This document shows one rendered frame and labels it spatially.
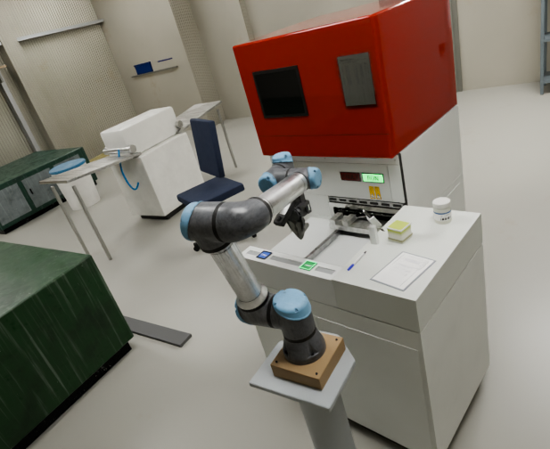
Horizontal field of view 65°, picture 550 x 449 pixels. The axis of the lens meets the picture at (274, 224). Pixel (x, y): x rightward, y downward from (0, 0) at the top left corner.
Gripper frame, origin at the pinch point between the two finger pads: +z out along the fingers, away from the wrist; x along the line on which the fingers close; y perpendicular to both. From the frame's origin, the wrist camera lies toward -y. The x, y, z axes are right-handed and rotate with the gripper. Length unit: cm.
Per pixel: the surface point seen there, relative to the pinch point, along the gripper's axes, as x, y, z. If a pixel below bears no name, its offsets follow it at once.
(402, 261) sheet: -35.5, 15.3, 13.9
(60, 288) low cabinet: 166, -52, 35
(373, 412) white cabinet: -21, -4, 87
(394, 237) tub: -26.4, 27.1, 11.6
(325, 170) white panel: 27, 58, -2
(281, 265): 12.3, -3.2, 14.7
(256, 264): 27.8, -4.1, 16.7
